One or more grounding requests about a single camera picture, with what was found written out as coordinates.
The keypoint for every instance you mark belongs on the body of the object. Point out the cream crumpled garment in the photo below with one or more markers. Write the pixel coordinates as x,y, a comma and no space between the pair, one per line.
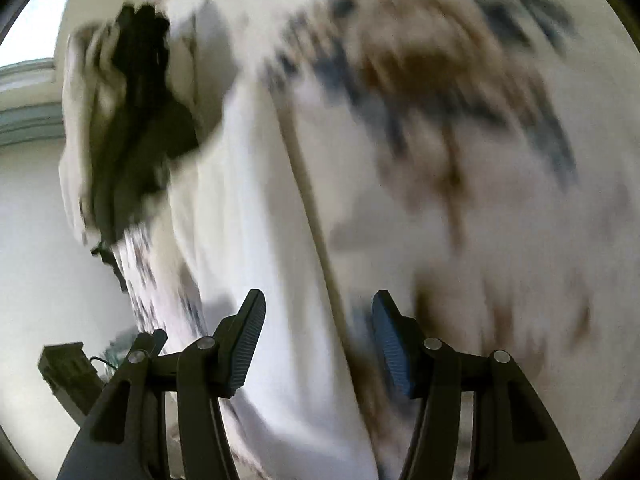
80,125

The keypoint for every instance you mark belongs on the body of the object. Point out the window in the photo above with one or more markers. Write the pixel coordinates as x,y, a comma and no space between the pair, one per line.
35,25

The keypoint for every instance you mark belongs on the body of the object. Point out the dark box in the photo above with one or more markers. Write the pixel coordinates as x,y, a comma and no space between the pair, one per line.
67,375

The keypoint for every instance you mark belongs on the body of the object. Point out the black garment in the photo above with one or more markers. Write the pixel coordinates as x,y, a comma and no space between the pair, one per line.
145,125

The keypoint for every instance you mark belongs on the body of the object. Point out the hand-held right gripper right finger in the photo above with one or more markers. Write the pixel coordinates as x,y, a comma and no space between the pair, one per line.
392,346

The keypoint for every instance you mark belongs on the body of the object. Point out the floral printed bed sheet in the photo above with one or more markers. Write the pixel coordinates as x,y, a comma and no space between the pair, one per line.
500,200

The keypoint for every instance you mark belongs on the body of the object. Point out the white garment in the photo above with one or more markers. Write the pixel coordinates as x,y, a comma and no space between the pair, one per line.
260,210

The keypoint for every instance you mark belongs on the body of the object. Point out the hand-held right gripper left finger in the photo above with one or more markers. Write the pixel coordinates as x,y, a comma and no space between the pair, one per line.
247,346

